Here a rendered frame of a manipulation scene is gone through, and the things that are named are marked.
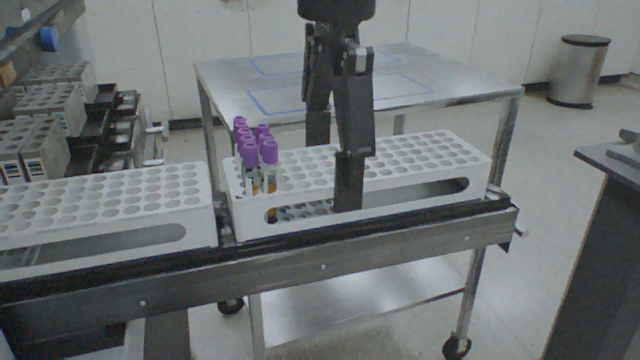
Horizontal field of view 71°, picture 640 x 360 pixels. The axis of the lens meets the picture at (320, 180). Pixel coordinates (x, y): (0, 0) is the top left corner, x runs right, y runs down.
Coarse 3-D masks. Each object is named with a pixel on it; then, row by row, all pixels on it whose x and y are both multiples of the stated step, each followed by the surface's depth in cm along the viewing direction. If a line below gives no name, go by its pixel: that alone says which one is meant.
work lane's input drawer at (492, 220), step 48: (288, 240) 47; (336, 240) 48; (384, 240) 49; (432, 240) 51; (480, 240) 54; (0, 288) 40; (48, 288) 41; (96, 288) 41; (144, 288) 43; (192, 288) 45; (240, 288) 46; (48, 336) 42
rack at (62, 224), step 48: (0, 192) 46; (48, 192) 45; (96, 192) 45; (144, 192) 45; (192, 192) 46; (0, 240) 38; (48, 240) 40; (96, 240) 47; (144, 240) 47; (192, 240) 44
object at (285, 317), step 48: (384, 48) 120; (240, 96) 85; (288, 96) 85; (384, 96) 85; (432, 96) 85; (480, 96) 87; (288, 288) 116; (336, 288) 116; (384, 288) 116; (432, 288) 116; (288, 336) 103
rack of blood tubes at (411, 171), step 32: (224, 160) 51; (288, 160) 52; (320, 160) 51; (384, 160) 51; (416, 160) 51; (448, 160) 51; (480, 160) 51; (288, 192) 45; (320, 192) 46; (384, 192) 56; (416, 192) 56; (448, 192) 56; (480, 192) 52; (256, 224) 45; (288, 224) 46; (320, 224) 48
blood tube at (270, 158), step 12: (264, 144) 42; (276, 144) 42; (264, 156) 43; (276, 156) 43; (264, 168) 43; (276, 168) 44; (264, 180) 44; (276, 180) 44; (264, 192) 45; (264, 216) 46
